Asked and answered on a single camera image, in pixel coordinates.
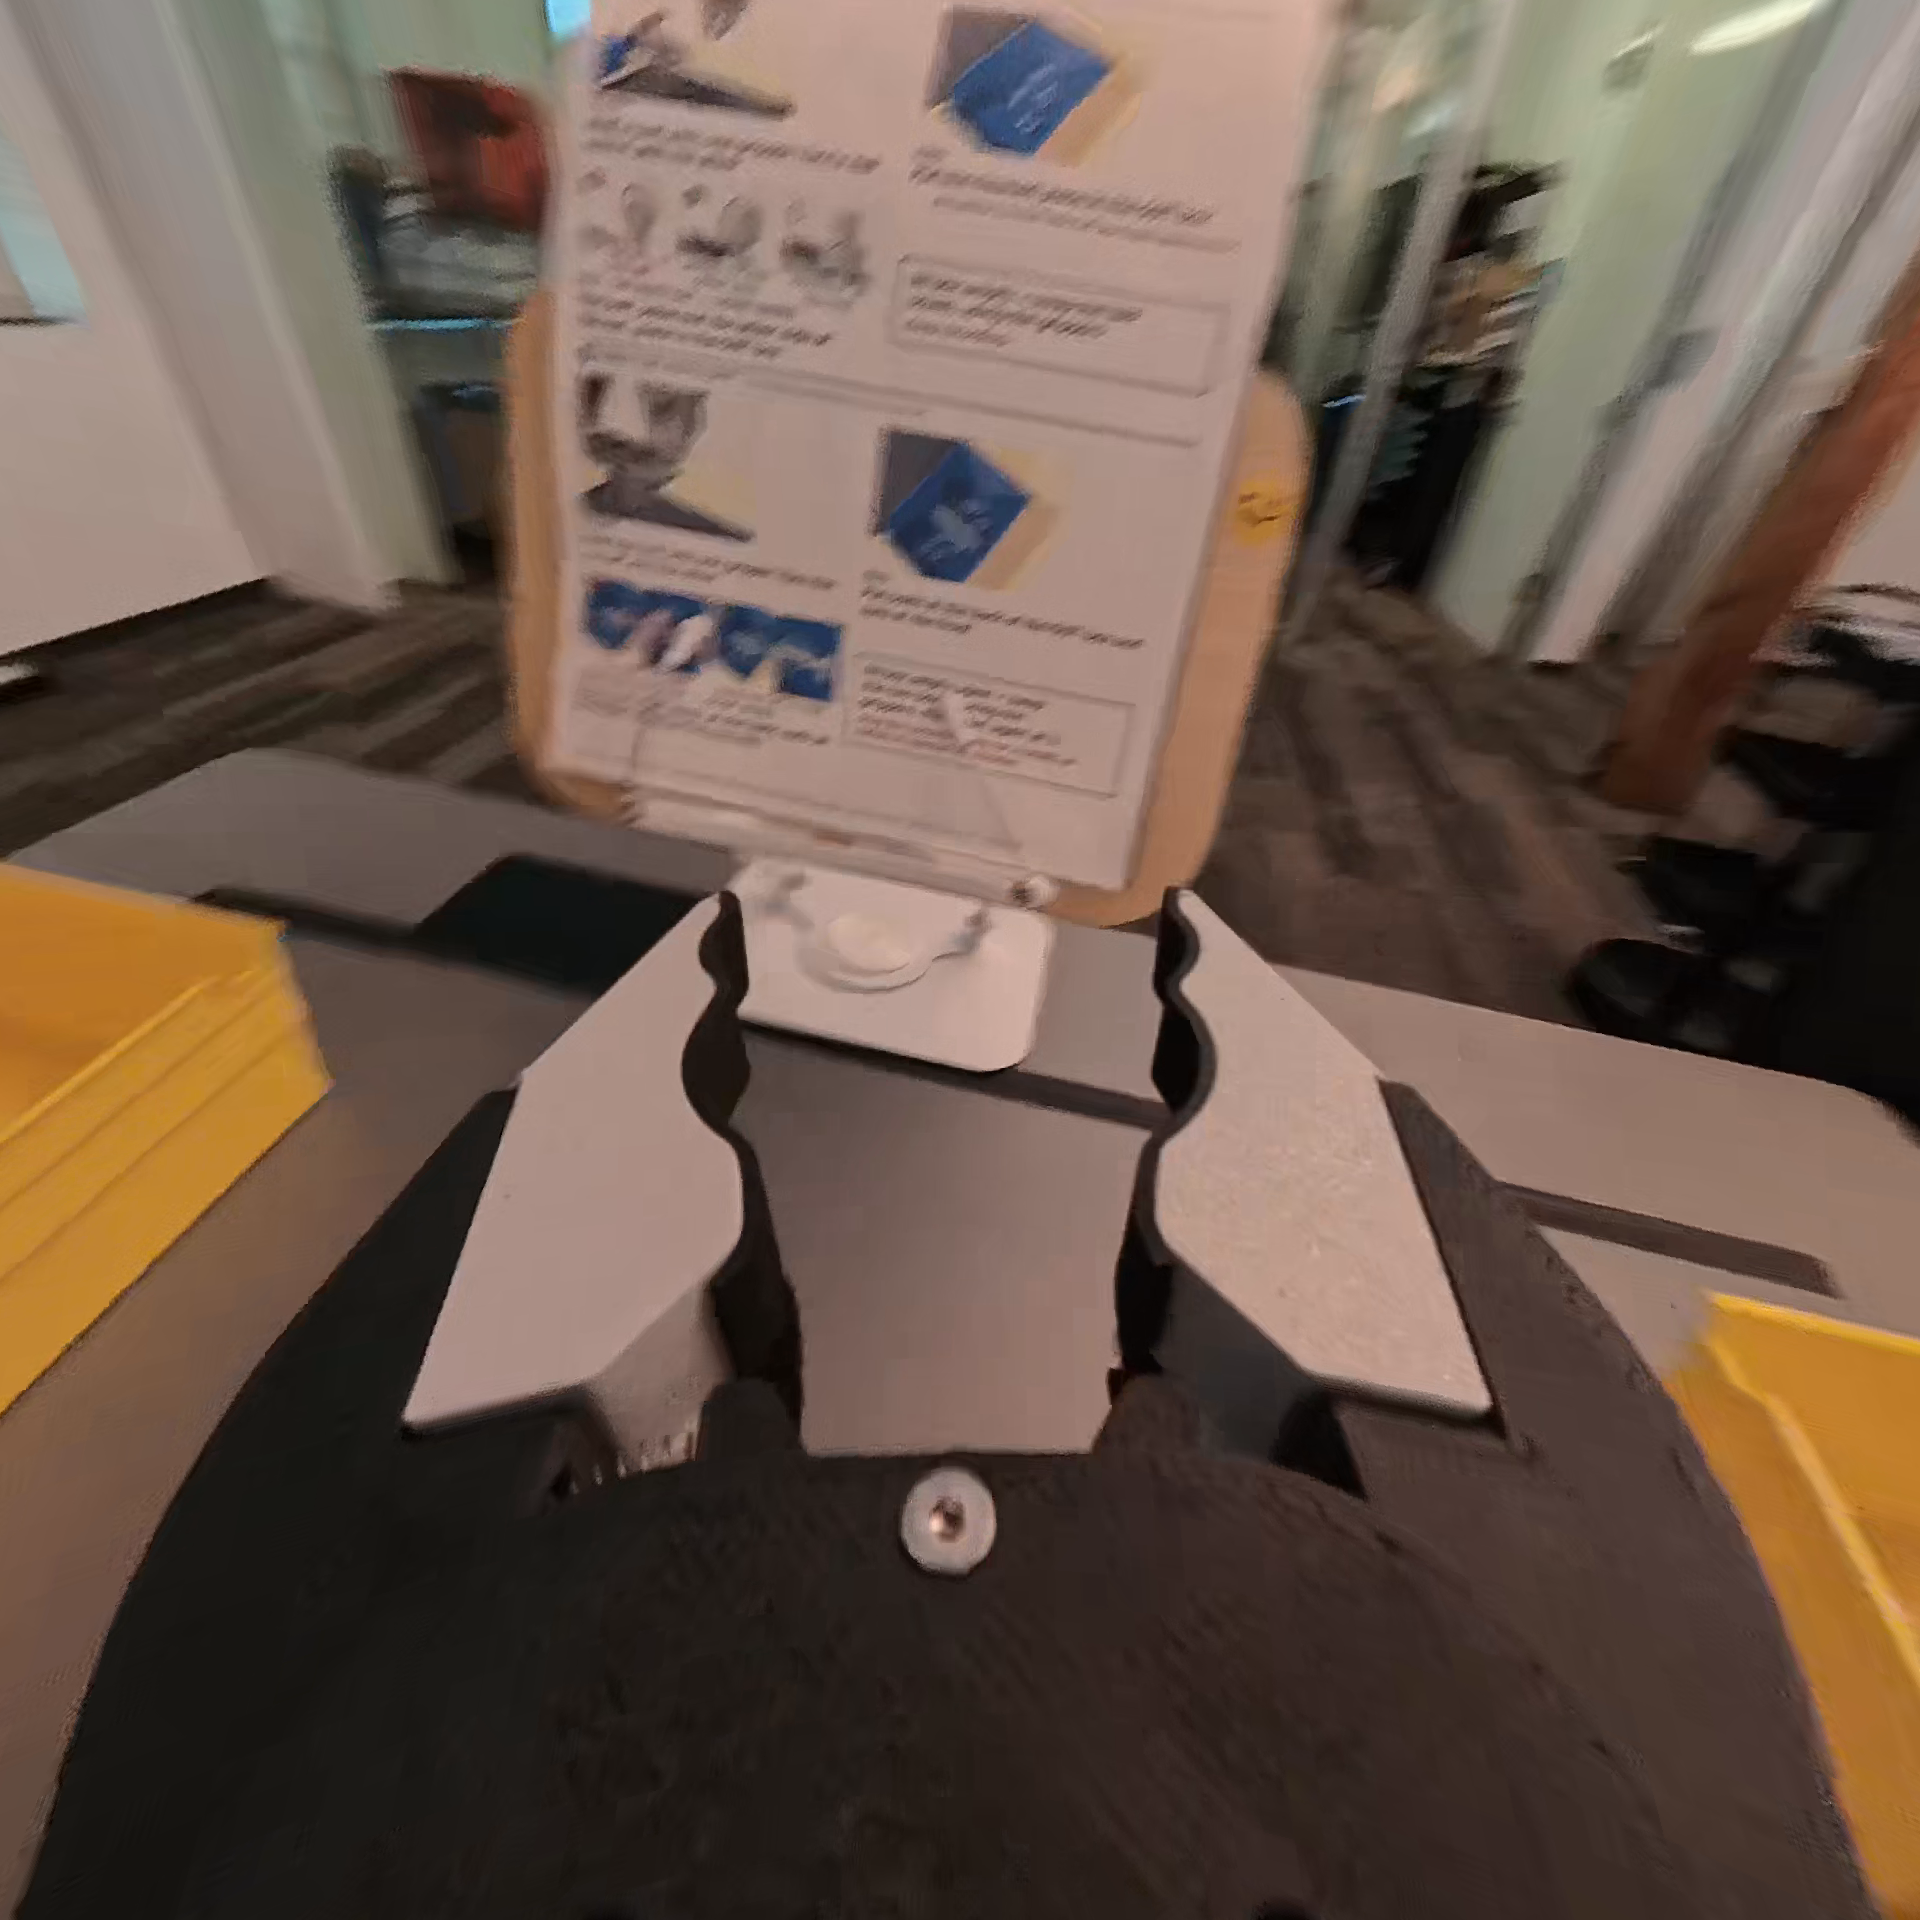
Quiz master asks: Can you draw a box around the red brown panel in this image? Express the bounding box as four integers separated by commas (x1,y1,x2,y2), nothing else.
386,67,554,231

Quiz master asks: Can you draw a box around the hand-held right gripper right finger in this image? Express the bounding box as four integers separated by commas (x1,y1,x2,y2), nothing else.
1106,886,1502,1462

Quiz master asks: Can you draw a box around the wooden support post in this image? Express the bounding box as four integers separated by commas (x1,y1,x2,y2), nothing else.
1593,294,1920,816

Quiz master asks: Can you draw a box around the wooden document holder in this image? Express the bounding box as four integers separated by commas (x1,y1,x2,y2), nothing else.
503,286,1314,928

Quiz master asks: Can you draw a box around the yellow bin with black divider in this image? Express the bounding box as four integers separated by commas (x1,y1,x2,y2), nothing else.
0,862,336,1415

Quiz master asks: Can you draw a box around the printed instruction sheet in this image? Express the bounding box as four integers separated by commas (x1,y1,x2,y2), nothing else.
545,0,1344,890

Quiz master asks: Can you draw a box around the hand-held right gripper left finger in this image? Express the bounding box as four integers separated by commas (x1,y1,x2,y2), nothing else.
401,888,807,1456

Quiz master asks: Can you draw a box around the white stand base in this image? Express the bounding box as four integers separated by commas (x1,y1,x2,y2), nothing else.
733,862,1053,1074

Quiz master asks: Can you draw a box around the yellow plastic bin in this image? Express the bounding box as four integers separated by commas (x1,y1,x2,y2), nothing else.
1662,1295,1920,1920

